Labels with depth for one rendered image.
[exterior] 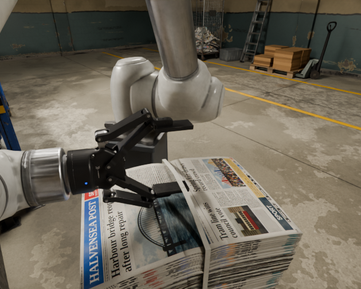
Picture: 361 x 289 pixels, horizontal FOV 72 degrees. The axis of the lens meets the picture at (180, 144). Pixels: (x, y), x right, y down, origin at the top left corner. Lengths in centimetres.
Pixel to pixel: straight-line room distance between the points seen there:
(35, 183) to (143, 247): 20
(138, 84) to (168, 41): 23
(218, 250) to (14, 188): 32
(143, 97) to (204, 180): 37
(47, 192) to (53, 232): 170
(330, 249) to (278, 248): 155
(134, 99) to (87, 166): 45
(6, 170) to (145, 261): 24
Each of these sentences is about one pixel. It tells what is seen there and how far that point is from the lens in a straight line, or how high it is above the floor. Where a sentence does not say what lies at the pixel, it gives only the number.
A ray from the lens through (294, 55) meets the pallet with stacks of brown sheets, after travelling 649.
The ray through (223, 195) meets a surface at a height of 107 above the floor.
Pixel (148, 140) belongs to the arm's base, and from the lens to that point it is 88.
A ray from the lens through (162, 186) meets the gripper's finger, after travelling 51.
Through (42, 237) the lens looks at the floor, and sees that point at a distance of 212.
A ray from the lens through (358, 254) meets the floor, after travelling 215.
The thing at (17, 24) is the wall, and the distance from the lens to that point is 950.
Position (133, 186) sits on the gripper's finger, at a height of 113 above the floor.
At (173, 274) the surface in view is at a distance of 46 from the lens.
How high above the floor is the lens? 142
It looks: 29 degrees down
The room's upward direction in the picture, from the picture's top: straight up
